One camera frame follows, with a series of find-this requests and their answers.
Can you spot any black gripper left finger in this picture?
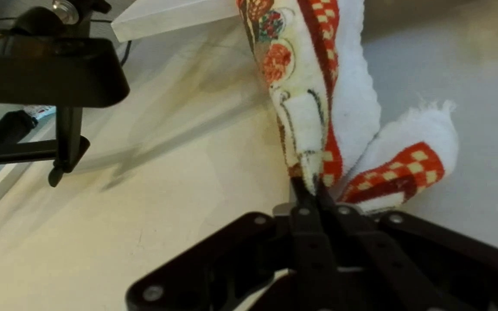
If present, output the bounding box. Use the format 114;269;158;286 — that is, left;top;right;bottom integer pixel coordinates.
124;174;342;311

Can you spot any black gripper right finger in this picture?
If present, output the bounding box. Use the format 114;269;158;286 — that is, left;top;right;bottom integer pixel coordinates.
316;188;498;311

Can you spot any white red patterned cloth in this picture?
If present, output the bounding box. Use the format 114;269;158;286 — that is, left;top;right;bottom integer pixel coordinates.
235;0;461;214

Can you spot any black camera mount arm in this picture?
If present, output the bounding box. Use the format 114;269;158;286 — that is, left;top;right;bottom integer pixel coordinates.
0;0;114;188

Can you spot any black stereo camera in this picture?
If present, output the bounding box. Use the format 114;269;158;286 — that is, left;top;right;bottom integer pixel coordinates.
0;34;131;108

